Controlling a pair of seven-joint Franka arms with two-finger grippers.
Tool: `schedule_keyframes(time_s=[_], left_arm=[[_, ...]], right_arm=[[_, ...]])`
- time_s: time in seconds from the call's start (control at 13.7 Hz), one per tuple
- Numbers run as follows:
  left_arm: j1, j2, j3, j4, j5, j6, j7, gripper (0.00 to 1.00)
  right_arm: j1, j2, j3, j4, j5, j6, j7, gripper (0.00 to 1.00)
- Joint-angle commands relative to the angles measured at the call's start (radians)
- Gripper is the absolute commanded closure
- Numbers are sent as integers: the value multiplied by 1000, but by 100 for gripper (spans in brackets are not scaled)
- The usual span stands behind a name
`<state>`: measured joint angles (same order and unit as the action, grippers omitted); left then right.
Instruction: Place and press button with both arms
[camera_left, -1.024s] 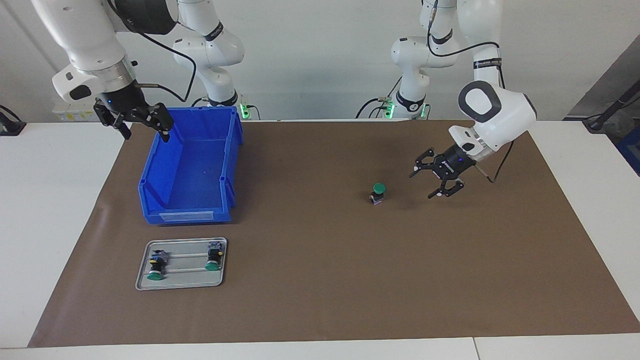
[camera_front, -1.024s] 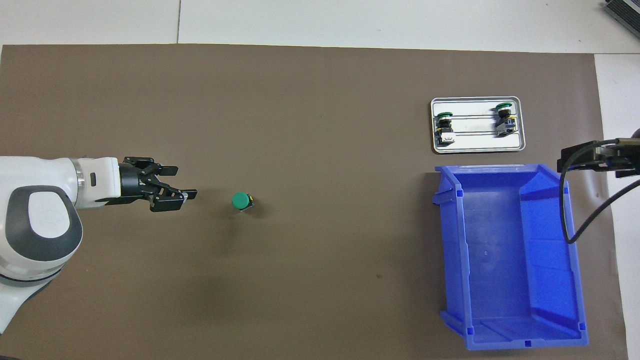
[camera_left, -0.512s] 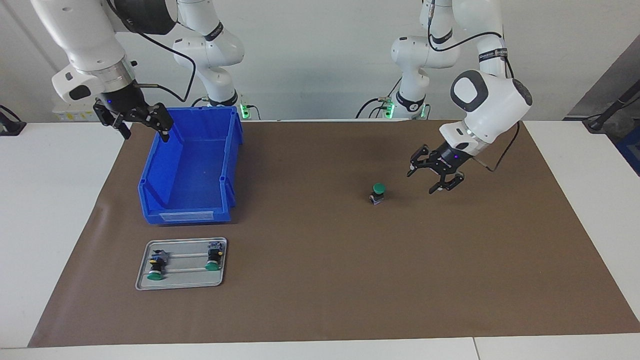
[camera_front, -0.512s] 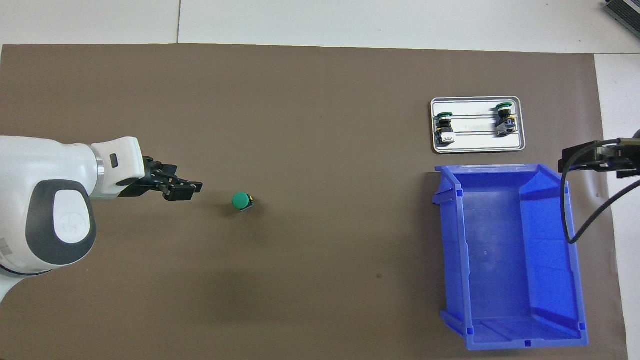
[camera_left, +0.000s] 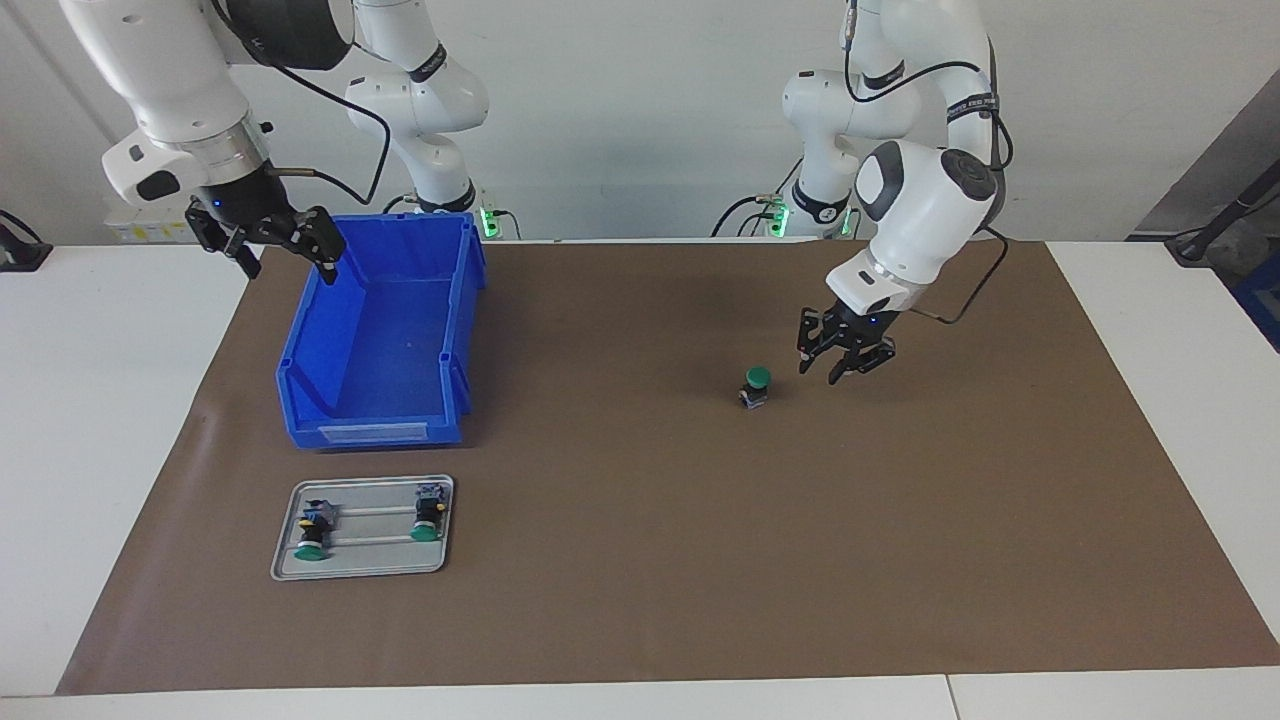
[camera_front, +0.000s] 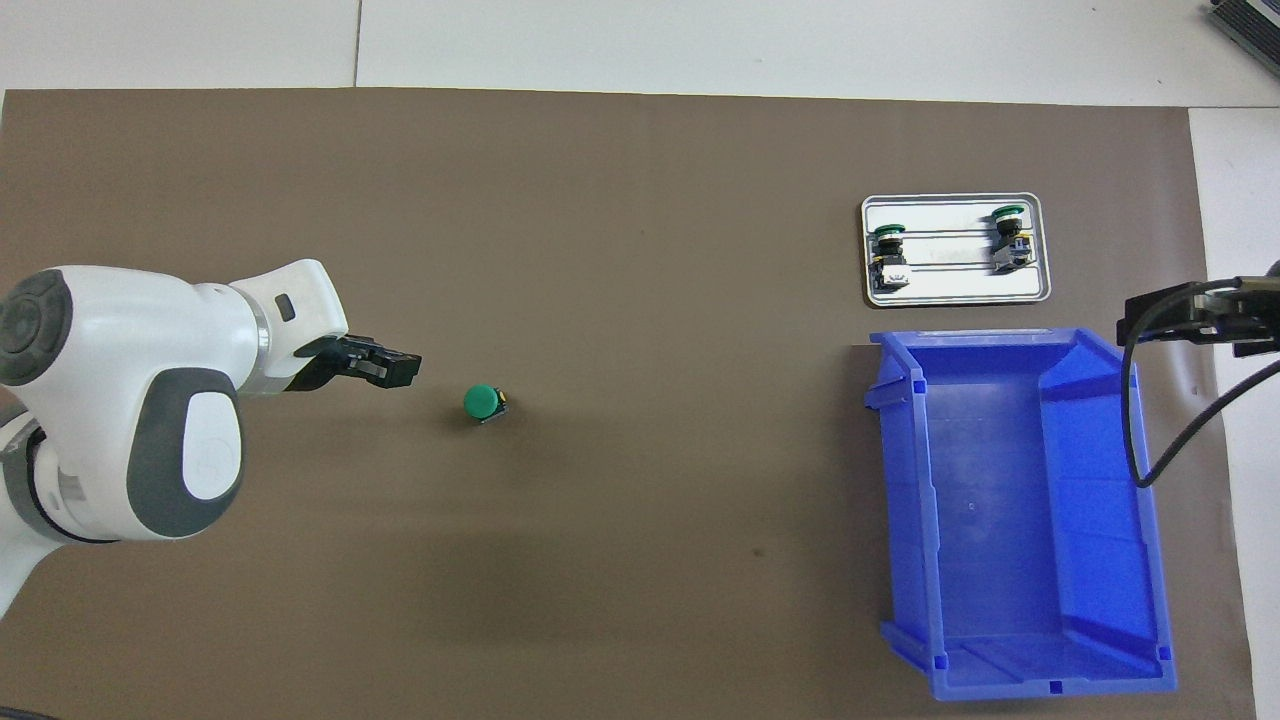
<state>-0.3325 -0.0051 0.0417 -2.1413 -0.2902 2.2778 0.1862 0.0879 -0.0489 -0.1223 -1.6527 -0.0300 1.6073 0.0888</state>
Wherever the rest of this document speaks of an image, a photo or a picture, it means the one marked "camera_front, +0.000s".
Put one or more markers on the green push button switch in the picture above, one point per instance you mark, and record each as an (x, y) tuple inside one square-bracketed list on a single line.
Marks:
[(482, 402)]

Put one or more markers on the grey metal tray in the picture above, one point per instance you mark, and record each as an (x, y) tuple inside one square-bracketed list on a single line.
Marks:
[(950, 285)]

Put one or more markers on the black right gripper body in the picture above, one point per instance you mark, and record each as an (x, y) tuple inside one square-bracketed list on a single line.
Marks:
[(1265, 320)]

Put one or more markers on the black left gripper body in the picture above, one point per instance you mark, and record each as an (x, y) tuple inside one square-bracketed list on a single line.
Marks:
[(322, 362)]

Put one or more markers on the green button with yellow band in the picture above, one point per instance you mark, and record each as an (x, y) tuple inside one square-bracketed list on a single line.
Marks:
[(1010, 250)]

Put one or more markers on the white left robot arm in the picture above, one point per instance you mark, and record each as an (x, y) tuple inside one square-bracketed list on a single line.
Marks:
[(110, 340)]

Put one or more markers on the green button with white block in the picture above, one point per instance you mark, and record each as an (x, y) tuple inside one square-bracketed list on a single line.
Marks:
[(890, 255)]

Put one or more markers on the blue plastic storage bin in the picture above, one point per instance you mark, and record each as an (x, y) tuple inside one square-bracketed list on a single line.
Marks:
[(1000, 520)]

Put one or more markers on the brown table mat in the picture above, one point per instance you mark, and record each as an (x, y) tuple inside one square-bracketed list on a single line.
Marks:
[(600, 250)]

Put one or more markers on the grey ribbed device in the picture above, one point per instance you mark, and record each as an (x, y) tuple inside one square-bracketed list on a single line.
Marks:
[(1255, 18)]

